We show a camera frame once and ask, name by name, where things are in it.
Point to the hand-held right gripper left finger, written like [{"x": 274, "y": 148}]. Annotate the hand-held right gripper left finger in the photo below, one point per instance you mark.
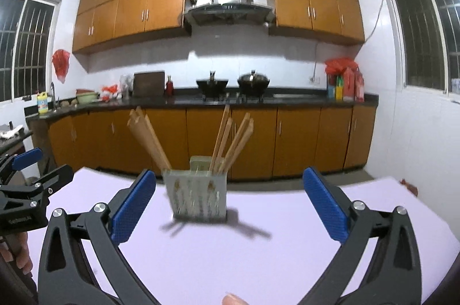
[{"x": 133, "y": 208}]

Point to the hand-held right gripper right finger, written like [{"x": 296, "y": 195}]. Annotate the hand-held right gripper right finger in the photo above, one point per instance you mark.
[{"x": 325, "y": 204}]

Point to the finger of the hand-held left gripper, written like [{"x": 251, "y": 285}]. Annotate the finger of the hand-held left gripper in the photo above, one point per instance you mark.
[
  {"x": 28, "y": 157},
  {"x": 57, "y": 177}
]

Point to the green perforated chopstick holder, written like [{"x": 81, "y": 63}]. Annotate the green perforated chopstick holder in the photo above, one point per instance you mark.
[{"x": 196, "y": 193}]

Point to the bunch of wooden chopsticks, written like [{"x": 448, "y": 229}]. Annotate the bunch of wooden chopsticks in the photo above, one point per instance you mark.
[{"x": 151, "y": 140}]

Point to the person's left hand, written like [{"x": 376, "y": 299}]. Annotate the person's left hand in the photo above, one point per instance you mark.
[{"x": 21, "y": 253}]

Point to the person's right hand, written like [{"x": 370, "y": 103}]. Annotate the person's right hand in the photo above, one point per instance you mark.
[{"x": 235, "y": 300}]

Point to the white cloth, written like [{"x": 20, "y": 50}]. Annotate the white cloth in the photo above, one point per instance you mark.
[{"x": 10, "y": 132}]

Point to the yellow detergent bottle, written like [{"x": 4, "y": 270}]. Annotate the yellow detergent bottle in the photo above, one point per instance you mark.
[{"x": 43, "y": 104}]

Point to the metal faucet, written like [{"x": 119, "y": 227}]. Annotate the metal faucet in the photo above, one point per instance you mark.
[{"x": 54, "y": 95}]

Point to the orange base cabinets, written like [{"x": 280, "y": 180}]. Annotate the orange base cabinets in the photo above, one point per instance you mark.
[{"x": 298, "y": 141}]

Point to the green basin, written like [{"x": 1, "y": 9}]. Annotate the green basin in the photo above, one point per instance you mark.
[{"x": 87, "y": 96}]

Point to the brown wooden object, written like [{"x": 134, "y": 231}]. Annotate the brown wooden object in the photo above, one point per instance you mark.
[{"x": 409, "y": 187}]

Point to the lilac table mat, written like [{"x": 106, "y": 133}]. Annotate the lilac table mat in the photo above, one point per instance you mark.
[{"x": 251, "y": 262}]

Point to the hanging red plastic bag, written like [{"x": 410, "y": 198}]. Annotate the hanging red plastic bag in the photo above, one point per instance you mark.
[{"x": 61, "y": 64}]

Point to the crumpled red plastic bag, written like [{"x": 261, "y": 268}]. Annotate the crumpled red plastic bag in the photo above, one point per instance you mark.
[{"x": 109, "y": 92}]

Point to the black kitchen countertop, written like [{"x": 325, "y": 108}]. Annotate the black kitchen countertop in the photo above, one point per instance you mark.
[{"x": 298, "y": 100}]

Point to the clear jar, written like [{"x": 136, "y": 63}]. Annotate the clear jar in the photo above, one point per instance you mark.
[{"x": 125, "y": 87}]

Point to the colourful carton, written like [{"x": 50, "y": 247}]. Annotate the colourful carton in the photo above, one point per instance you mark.
[{"x": 335, "y": 87}]

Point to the red packaged bottles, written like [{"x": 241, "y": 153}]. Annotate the red packaged bottles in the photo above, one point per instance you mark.
[{"x": 354, "y": 86}]

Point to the dark wooden cutting board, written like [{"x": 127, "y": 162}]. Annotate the dark wooden cutting board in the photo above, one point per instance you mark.
[{"x": 149, "y": 84}]

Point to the small red bottle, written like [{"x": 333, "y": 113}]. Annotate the small red bottle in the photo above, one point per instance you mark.
[{"x": 169, "y": 86}]

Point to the large red plastic bag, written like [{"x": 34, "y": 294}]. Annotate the large red plastic bag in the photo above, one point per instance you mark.
[{"x": 339, "y": 65}]

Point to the gas stove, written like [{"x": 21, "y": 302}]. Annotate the gas stove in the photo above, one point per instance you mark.
[{"x": 233, "y": 98}]

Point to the black lidded pot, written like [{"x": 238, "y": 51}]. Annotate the black lidded pot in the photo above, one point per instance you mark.
[{"x": 253, "y": 82}]

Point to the black wok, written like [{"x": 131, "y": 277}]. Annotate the black wok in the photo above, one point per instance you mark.
[{"x": 212, "y": 86}]

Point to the large barred sliding window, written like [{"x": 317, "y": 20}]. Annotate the large barred sliding window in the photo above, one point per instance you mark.
[{"x": 420, "y": 32}]

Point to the barred window with white frame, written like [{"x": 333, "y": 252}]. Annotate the barred window with white frame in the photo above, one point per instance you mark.
[{"x": 25, "y": 46}]

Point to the white wall outlet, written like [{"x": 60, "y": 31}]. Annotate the white wall outlet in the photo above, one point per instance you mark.
[{"x": 315, "y": 79}]

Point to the long orange wall cabinet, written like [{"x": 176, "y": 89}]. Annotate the long orange wall cabinet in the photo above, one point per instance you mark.
[{"x": 129, "y": 7}]

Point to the angled orange wall cabinet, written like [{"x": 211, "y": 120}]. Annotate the angled orange wall cabinet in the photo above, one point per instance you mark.
[{"x": 316, "y": 0}]

